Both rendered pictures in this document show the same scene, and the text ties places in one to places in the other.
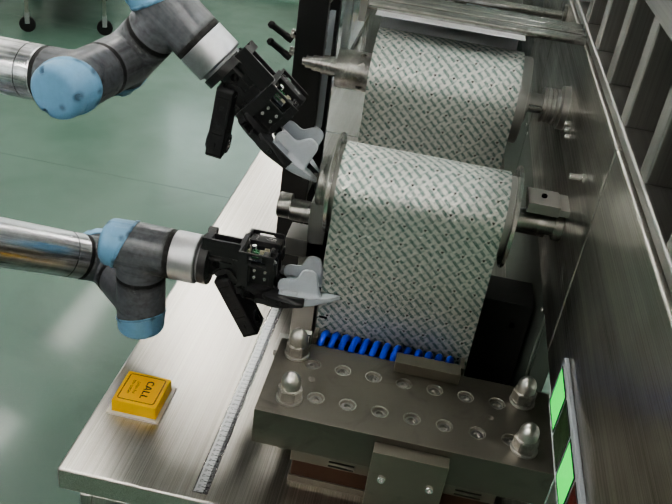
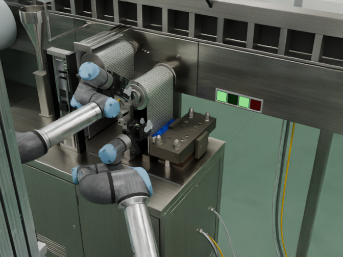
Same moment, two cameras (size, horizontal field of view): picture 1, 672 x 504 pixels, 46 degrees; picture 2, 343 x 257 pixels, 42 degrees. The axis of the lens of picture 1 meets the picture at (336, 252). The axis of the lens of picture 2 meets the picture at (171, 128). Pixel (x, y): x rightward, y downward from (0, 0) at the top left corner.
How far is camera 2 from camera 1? 172 cm
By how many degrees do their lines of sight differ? 55
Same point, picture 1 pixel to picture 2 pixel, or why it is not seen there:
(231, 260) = (133, 133)
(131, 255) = (119, 151)
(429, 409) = (189, 128)
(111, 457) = (161, 200)
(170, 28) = (102, 77)
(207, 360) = not seen: hidden behind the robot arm
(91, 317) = not seen: outside the picture
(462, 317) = (170, 107)
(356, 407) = (184, 138)
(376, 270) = (156, 109)
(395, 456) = (201, 137)
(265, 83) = (118, 78)
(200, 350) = not seen: hidden behind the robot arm
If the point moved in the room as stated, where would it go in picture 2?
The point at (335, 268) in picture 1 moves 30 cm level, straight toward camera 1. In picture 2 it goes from (149, 116) to (207, 129)
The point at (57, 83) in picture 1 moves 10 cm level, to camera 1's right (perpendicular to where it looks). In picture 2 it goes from (116, 105) to (128, 95)
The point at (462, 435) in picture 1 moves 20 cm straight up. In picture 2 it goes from (199, 126) to (201, 91)
